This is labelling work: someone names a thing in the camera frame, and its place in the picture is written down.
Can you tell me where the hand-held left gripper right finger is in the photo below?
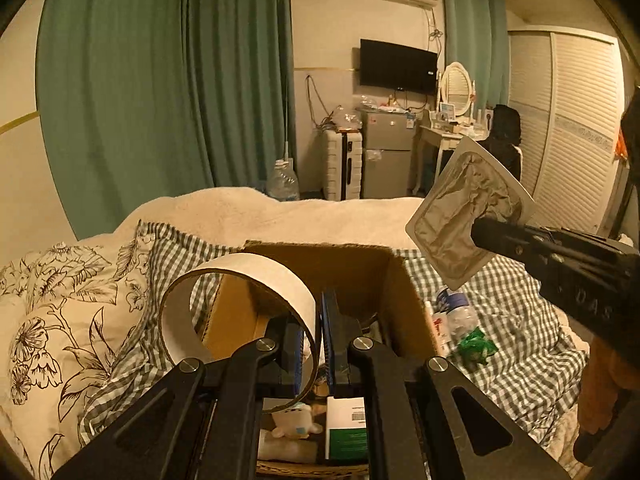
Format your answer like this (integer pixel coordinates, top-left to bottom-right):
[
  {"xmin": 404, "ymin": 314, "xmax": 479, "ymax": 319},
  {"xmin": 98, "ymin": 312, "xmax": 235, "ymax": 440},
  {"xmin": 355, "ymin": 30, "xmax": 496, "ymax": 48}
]
[{"xmin": 320, "ymin": 287, "xmax": 571, "ymax": 480}]

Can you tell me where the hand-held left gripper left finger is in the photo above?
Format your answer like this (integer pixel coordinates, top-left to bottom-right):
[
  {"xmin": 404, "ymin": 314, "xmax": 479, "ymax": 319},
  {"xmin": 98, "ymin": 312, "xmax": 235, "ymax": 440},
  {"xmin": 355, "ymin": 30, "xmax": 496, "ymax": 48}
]
[{"xmin": 50, "ymin": 305, "xmax": 313, "ymax": 480}]

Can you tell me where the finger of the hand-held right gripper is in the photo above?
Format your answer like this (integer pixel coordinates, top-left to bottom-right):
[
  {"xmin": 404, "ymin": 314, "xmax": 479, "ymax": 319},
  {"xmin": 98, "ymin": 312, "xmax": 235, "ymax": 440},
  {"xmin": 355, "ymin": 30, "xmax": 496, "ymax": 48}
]
[{"xmin": 470, "ymin": 216, "xmax": 546, "ymax": 268}]

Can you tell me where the grey foil pouch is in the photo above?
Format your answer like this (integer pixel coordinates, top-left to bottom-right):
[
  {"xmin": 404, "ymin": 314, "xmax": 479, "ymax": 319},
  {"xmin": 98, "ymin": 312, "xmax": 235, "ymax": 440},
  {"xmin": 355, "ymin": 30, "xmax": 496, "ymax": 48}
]
[{"xmin": 406, "ymin": 135, "xmax": 535, "ymax": 291}]

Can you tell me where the brown cardboard box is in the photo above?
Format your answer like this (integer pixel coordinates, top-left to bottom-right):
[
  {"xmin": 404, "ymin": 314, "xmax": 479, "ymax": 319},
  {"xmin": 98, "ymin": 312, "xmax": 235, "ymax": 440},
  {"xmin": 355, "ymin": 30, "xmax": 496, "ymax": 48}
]
[{"xmin": 202, "ymin": 240, "xmax": 441, "ymax": 480}]

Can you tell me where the white tape roll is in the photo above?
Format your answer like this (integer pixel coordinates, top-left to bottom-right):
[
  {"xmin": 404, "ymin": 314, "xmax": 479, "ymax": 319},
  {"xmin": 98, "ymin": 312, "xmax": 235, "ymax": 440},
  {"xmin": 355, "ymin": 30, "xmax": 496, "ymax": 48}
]
[{"xmin": 159, "ymin": 252, "xmax": 321, "ymax": 413}]

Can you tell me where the person's right hand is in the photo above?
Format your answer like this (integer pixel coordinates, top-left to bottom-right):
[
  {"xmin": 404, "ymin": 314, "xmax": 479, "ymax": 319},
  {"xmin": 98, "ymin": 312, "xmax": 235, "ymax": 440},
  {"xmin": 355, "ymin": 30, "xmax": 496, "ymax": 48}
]
[{"xmin": 577, "ymin": 332, "xmax": 633, "ymax": 436}]

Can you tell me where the white bear toy blue star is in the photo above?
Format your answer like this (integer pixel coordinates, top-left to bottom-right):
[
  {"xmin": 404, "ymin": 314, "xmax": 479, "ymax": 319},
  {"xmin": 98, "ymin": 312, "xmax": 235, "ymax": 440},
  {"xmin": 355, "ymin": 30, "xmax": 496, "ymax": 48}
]
[{"xmin": 270, "ymin": 402, "xmax": 323, "ymax": 441}]

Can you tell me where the grey checked bed sheet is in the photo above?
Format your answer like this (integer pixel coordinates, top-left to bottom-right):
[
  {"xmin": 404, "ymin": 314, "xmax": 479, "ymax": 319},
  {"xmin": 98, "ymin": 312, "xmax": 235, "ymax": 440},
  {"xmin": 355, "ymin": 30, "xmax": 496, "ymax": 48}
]
[{"xmin": 77, "ymin": 220, "xmax": 591, "ymax": 461}]

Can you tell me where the blue labelled plastic bottle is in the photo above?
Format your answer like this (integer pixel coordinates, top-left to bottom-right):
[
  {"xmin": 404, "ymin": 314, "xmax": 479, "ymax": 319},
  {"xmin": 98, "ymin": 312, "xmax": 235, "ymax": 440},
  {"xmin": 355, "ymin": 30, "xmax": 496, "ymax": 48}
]
[{"xmin": 432, "ymin": 287, "xmax": 478, "ymax": 356}]

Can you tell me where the small green beige carton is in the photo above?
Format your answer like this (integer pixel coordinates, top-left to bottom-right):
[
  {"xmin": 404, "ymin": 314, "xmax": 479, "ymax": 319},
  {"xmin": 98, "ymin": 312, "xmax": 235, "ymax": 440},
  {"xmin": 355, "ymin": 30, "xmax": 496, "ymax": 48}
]
[{"xmin": 325, "ymin": 396, "xmax": 368, "ymax": 461}]

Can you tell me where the black jacket on chair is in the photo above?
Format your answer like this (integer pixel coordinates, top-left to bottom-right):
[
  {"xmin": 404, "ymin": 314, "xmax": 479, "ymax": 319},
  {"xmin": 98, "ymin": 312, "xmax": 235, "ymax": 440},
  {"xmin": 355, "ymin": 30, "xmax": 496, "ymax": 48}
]
[{"xmin": 482, "ymin": 104, "xmax": 523, "ymax": 183}]

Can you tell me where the green wrapper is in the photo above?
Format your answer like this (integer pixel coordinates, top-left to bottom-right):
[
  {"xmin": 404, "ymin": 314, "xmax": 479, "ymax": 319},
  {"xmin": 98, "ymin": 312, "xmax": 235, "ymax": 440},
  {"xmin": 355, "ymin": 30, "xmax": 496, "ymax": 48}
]
[{"xmin": 457, "ymin": 327, "xmax": 498, "ymax": 371}]

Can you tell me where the white fleece blanket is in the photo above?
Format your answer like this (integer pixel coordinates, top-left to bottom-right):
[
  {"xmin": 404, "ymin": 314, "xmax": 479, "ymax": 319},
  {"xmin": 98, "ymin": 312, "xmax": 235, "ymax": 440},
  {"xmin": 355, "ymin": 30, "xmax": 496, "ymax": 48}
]
[{"xmin": 107, "ymin": 187, "xmax": 426, "ymax": 253}]

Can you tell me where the white dressing table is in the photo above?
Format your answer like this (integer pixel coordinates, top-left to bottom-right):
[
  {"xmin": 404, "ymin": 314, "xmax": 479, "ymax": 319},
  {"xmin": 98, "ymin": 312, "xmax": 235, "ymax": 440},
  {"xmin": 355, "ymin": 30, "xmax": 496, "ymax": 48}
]
[{"xmin": 412, "ymin": 122, "xmax": 488, "ymax": 196}]

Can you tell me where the white louvred wardrobe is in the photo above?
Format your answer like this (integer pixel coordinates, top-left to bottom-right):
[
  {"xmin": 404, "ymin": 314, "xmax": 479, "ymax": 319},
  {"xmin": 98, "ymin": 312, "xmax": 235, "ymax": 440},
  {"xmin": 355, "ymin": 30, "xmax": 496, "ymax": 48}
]
[{"xmin": 507, "ymin": 30, "xmax": 628, "ymax": 241}]

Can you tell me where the grey fridge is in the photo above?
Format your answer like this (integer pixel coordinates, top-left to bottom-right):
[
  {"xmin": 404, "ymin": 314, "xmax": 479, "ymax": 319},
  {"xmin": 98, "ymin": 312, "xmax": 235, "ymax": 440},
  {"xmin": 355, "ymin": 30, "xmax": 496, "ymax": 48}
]
[{"xmin": 361, "ymin": 109, "xmax": 418, "ymax": 200}]

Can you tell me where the large clear water bottle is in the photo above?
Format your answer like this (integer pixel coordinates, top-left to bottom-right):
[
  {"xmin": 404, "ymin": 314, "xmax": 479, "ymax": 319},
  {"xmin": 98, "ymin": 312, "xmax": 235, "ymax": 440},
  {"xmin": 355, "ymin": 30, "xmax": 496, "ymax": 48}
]
[{"xmin": 267, "ymin": 159, "xmax": 301, "ymax": 203}]

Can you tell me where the white oval mirror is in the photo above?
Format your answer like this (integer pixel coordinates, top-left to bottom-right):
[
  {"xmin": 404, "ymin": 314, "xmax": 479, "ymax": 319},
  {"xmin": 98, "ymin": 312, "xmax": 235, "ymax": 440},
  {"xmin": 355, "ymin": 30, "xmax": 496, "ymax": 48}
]
[{"xmin": 437, "ymin": 61, "xmax": 476, "ymax": 118}]

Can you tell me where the white suitcase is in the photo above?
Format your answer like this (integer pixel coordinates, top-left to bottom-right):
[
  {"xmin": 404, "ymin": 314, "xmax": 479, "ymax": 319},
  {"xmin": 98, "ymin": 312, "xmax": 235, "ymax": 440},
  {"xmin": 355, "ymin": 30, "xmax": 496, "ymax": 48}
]
[{"xmin": 322, "ymin": 127, "xmax": 364, "ymax": 202}]

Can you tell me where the clear plastic bag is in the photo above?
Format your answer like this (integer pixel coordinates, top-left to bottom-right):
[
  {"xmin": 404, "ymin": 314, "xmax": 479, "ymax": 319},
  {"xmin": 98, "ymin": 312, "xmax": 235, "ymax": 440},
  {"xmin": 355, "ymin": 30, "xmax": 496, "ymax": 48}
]
[{"xmin": 330, "ymin": 105, "xmax": 363, "ymax": 131}]

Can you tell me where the narrow green curtain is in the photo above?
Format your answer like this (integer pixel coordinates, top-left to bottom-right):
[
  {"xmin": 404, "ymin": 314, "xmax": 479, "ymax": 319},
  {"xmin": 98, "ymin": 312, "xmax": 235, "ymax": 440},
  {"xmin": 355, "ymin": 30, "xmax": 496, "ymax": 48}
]
[{"xmin": 440, "ymin": 0, "xmax": 511, "ymax": 111}]

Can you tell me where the floral print pillow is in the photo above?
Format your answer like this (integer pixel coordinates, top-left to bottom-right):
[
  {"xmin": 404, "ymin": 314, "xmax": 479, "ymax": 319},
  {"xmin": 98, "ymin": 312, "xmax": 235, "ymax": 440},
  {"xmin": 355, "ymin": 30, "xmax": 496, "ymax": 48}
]
[{"xmin": 0, "ymin": 242, "xmax": 166, "ymax": 480}]

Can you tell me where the wide green curtain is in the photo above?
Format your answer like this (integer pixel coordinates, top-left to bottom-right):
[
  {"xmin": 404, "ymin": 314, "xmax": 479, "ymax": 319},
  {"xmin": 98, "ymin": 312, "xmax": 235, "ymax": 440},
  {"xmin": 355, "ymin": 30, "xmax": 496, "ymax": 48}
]
[{"xmin": 37, "ymin": 0, "xmax": 296, "ymax": 241}]

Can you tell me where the black wall television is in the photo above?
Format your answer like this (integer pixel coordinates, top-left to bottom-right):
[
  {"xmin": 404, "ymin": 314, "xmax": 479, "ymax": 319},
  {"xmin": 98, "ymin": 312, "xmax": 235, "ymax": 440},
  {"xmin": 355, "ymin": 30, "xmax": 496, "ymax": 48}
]
[{"xmin": 359, "ymin": 38, "xmax": 438, "ymax": 94}]

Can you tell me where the dark wall cable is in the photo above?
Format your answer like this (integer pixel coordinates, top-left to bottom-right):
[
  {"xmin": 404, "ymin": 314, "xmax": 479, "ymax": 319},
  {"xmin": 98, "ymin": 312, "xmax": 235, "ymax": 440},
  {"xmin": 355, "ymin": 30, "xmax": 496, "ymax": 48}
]
[{"xmin": 305, "ymin": 74, "xmax": 331, "ymax": 128}]

